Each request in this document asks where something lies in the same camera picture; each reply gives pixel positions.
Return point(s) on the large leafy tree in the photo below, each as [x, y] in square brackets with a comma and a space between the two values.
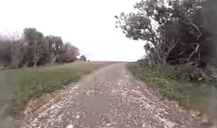
[176, 30]

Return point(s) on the grey gravel path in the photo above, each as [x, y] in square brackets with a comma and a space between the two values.
[106, 96]

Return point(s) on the row of trees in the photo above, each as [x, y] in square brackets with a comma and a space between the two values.
[36, 48]

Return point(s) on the grass verge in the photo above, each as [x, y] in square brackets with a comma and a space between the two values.
[166, 85]

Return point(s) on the green grass field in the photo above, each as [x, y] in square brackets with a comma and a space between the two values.
[26, 80]

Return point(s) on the low green bushes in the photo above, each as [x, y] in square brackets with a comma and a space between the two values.
[176, 70]

